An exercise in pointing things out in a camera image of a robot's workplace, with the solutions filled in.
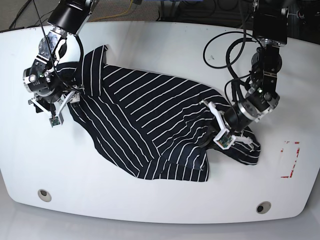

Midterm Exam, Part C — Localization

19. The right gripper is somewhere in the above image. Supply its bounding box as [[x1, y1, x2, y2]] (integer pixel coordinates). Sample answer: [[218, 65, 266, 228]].
[[27, 84, 81, 120]]

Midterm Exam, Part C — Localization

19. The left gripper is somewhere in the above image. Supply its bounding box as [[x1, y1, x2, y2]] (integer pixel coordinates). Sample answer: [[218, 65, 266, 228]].
[[199, 100, 254, 152]]

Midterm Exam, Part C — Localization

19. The black white striped t-shirt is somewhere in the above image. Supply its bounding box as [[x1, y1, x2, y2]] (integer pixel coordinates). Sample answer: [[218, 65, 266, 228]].
[[54, 44, 261, 183]]

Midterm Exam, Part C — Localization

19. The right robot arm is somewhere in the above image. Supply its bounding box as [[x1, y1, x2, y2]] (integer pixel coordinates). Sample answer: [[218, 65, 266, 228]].
[[22, 0, 98, 127]]

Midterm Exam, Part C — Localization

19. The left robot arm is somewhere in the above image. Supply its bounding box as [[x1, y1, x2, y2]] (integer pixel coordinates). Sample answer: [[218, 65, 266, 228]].
[[202, 0, 293, 151]]

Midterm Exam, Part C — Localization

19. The red tape rectangle marking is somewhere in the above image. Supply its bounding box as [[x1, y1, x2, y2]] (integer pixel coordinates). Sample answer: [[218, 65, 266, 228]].
[[277, 141, 300, 179]]

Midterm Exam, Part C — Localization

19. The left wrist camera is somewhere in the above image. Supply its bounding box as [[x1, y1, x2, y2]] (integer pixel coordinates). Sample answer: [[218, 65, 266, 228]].
[[213, 129, 237, 150]]

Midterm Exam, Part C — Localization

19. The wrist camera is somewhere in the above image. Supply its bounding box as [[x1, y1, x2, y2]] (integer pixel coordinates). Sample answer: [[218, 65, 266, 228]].
[[49, 114, 64, 128], [213, 129, 237, 150]]

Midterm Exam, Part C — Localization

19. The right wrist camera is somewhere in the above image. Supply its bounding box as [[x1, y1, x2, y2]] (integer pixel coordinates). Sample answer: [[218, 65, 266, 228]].
[[49, 114, 64, 128]]

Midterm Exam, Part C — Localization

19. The right table cable grommet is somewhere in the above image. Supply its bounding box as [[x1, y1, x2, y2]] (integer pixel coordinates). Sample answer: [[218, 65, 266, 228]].
[[256, 201, 272, 215]]

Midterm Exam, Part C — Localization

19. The table cable grommet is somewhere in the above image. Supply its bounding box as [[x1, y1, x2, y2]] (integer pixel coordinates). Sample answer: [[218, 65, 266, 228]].
[[256, 201, 272, 215], [37, 189, 52, 203]]

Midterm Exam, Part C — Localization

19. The left table cable grommet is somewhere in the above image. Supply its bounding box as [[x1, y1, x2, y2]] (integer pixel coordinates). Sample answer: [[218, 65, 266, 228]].
[[37, 189, 52, 203]]

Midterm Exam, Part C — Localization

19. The yellow floor cable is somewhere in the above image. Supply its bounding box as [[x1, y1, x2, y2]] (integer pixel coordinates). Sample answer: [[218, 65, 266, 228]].
[[91, 0, 133, 22]]

